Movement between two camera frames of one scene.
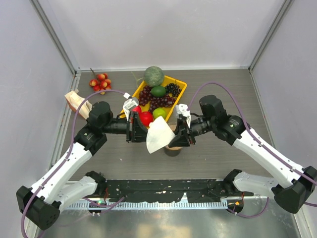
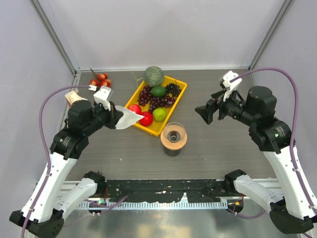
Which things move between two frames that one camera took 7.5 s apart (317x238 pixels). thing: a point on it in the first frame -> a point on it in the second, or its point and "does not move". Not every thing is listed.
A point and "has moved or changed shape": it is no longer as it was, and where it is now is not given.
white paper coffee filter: x=159 y=134 has moved or changed shape
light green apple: x=159 y=112 does not move
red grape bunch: x=145 y=96 does not move
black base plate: x=168 y=191 does not move
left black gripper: x=135 y=130 -> x=114 y=116
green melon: x=154 y=76 does not move
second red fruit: x=146 y=117 does not move
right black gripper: x=182 y=134 -> x=207 y=111
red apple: x=137 y=108 does not move
